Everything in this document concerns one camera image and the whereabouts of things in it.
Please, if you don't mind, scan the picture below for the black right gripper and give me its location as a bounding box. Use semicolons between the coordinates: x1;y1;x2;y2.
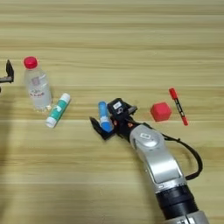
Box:
88;104;147;144

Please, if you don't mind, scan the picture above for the green glue stick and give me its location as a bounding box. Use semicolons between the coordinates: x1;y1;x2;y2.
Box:
45;92;72;130

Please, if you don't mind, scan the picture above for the blue glue stick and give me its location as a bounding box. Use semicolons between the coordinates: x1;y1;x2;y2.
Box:
97;101;115;134

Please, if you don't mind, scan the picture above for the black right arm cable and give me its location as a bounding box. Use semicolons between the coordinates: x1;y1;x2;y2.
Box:
143;122;204;181

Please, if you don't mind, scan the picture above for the red and black marker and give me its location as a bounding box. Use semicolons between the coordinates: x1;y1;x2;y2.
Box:
168;87;189;127

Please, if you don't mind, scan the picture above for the red cube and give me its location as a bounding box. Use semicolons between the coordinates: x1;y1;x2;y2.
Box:
150;101;173;123

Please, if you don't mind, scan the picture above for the clear bottle with red cap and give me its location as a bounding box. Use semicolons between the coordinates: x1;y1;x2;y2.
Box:
23;56;53;113

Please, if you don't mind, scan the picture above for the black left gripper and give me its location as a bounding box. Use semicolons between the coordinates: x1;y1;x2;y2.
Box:
0;59;15;84

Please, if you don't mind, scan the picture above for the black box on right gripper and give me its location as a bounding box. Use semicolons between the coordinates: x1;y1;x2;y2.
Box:
107;98;131;118

